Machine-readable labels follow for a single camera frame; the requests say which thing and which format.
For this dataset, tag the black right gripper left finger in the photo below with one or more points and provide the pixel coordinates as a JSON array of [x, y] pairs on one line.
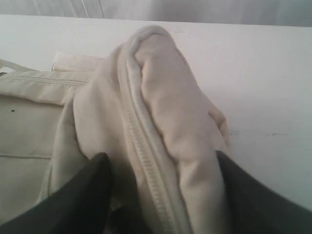
[[81, 206]]

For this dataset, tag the cream duffel bag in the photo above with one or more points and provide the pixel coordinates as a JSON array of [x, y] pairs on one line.
[[142, 107]]

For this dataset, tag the white backdrop curtain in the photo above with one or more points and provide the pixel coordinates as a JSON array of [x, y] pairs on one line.
[[261, 12]]

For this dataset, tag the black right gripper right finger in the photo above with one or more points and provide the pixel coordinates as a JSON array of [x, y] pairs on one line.
[[256, 209]]

